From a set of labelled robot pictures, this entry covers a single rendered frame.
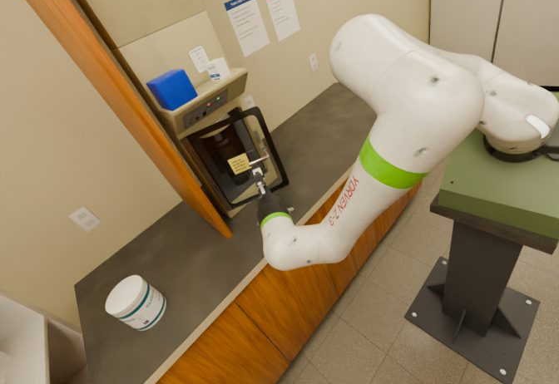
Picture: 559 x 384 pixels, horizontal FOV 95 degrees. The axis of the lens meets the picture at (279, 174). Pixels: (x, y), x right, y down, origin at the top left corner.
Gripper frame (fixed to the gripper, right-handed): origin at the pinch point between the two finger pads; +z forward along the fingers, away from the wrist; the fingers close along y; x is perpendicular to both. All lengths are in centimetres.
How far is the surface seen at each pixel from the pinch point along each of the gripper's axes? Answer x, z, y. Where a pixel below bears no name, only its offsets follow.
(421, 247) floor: -78, 14, -120
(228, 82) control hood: -3.7, 15.2, 30.1
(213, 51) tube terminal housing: -3.3, 27.7, 38.8
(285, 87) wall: -37, 95, -7
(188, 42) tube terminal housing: 3, 24, 45
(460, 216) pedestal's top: -56, -31, -27
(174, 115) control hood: 15.5, 4.8, 30.2
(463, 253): -62, -30, -55
